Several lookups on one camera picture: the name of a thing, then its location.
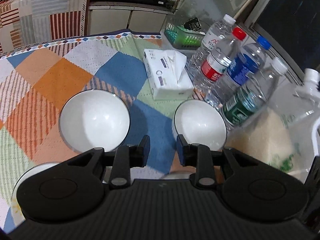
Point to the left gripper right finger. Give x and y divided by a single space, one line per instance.
200 157

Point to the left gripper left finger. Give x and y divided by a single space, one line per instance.
127 157

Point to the white bowl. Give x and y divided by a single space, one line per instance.
199 123
94 118

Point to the white sun plate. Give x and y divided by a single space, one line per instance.
60 193

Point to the green label water bottle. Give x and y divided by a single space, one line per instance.
253 95

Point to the red label water bottle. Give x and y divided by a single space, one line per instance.
218 60

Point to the white tissue pack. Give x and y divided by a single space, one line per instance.
166 74

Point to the blue label water bottle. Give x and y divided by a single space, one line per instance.
248 61

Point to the white cap water bottle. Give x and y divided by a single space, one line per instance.
217 31

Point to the green plastic basket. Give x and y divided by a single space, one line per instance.
181 38

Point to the patchwork tablecloth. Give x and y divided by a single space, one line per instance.
148 209

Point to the striped counter cloth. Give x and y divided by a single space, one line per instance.
27 22

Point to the rice bag with handle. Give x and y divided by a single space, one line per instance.
285 134

